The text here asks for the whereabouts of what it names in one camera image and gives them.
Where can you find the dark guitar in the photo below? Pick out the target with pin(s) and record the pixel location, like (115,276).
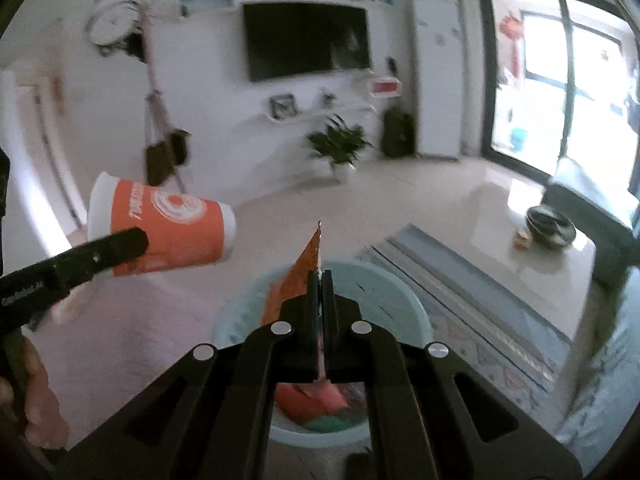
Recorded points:
(397,132)

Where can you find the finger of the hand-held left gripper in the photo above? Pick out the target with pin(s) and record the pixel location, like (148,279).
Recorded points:
(100,255)

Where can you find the framed butterfly picture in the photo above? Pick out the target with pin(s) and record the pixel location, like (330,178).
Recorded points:
(282,107)

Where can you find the white standing air conditioner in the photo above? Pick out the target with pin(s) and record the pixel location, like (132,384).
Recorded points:
(437,85)

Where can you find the red white box shelf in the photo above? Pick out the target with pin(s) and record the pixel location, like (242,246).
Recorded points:
(386,86)

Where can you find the white coat rack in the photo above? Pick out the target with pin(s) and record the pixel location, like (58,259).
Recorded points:
(156,95)

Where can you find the dark bowl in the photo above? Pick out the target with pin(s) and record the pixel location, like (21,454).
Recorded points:
(550,227)

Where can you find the orange paper cup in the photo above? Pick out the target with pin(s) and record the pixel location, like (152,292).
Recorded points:
(175,225)

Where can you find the white teal box shelf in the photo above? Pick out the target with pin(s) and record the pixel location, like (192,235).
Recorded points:
(182,5)

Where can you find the person's left hand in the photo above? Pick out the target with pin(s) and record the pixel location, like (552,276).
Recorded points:
(45,405)

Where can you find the white low wall shelf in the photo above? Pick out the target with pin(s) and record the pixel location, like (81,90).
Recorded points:
(320,110)

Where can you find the potted green plant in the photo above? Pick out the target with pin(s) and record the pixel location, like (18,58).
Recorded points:
(340,147)

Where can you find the wall-mounted television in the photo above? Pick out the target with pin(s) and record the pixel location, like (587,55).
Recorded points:
(305,40)

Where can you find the brown handbag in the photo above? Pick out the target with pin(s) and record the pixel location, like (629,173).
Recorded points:
(159,162)

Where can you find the orange snack packet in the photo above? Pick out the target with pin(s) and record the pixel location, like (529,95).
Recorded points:
(300,275)

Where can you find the blue patterned rug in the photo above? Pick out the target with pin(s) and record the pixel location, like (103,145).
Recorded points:
(475,300)

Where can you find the sliding glass door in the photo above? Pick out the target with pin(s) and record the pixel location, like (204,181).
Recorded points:
(545,85)

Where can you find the red knot ornament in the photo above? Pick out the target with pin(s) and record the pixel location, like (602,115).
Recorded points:
(511,27)

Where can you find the white door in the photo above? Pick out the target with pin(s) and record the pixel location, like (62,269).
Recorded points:
(30,135)

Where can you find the white coffee table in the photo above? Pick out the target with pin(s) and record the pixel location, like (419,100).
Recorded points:
(500,260)

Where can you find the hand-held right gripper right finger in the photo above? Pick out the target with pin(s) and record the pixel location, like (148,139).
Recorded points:
(340,325)

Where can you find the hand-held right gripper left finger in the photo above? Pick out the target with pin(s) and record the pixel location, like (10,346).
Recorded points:
(300,320)

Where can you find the small shelf ornament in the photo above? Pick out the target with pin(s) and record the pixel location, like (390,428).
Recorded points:
(327,99)

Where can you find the grey sofa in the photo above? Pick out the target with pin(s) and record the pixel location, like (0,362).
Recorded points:
(585,190)

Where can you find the teal plastic laundry basket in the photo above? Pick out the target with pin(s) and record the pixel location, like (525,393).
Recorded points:
(395,305)

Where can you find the panda wall clock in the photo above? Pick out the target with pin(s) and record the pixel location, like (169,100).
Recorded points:
(112,25)

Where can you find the blue bucket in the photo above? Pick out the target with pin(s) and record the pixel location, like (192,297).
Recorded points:
(518,138)

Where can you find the small box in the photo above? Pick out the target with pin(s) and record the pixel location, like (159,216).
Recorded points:
(523,240)

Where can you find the black cap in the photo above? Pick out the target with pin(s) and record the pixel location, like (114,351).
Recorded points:
(135,47)

